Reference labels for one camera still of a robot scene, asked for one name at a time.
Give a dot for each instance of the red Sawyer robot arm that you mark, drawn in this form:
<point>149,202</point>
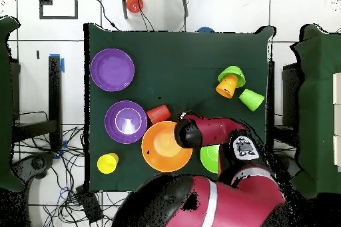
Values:
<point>213,200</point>

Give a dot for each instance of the purple bowl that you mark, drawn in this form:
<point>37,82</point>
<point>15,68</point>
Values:
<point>111,121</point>
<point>112,59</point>

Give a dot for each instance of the dark green tablecloth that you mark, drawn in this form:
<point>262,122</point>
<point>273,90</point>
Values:
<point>170,51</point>

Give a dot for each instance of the white boxes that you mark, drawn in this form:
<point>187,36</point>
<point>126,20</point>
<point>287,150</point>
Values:
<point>337,120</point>

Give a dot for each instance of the large green bowl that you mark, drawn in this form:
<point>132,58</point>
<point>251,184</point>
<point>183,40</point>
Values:
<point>209,159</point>

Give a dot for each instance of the small orange bowl on floor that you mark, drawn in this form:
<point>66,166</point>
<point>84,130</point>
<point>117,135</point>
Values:
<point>134,3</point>

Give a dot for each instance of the green cup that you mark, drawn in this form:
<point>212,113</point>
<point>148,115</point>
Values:
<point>251,99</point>

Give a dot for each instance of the orange cup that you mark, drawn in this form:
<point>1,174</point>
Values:
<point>226,86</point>

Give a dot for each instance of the large orange bowl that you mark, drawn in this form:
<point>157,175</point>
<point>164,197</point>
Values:
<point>157,155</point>

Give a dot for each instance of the yellow cup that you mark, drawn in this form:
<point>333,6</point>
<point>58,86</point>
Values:
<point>106,164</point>

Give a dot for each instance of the black square frame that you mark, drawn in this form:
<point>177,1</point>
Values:
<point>76,3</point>

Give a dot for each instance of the small green bowl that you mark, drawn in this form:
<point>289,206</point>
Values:
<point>234,72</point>

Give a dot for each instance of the grey camera stand legs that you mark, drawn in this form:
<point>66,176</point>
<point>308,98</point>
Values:
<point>124,3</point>

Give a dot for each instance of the black box on floor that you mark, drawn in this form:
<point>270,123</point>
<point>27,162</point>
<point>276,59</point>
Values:
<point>90,205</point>

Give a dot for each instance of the neighbouring green table cloth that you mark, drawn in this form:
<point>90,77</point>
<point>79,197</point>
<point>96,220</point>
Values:
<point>317,104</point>
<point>5,104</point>

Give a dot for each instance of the blue bowl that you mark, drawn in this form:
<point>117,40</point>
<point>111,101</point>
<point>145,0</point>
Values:
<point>205,30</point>

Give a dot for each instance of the black post stand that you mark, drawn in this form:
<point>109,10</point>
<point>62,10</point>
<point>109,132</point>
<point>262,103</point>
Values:
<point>55,91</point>

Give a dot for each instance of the red cup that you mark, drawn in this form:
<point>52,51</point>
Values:
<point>158,114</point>

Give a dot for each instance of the grey black machine base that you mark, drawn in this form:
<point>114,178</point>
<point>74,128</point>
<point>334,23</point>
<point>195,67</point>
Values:
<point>34,163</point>
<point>289,165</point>

